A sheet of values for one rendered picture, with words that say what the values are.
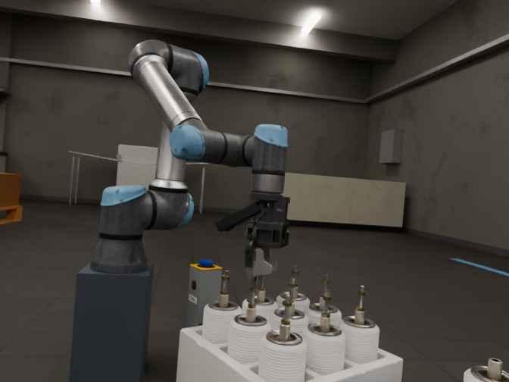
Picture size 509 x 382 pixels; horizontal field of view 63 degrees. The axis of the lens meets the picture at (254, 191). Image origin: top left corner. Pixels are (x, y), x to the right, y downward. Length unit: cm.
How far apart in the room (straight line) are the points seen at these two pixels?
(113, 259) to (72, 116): 709
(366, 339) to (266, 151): 49
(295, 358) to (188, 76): 80
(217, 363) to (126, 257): 38
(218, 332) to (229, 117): 707
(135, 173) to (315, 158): 344
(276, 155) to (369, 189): 567
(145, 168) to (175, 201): 586
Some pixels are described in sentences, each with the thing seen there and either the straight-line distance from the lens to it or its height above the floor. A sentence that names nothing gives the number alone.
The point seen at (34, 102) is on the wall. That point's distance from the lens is 839.
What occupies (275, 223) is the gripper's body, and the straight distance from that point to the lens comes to 90.
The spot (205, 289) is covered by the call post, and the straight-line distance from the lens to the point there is 121.
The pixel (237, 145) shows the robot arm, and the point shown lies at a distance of 96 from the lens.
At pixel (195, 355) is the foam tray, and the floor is 15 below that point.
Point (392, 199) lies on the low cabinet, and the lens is 672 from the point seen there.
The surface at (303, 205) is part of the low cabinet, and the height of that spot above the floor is 32.
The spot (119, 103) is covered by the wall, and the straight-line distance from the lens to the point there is 806.
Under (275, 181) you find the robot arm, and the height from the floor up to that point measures 57.
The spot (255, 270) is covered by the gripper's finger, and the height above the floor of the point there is 37.
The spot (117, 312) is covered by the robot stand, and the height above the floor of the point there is 20.
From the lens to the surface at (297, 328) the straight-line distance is 103.
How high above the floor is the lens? 56
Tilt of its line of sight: 1 degrees down
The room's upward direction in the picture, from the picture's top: 4 degrees clockwise
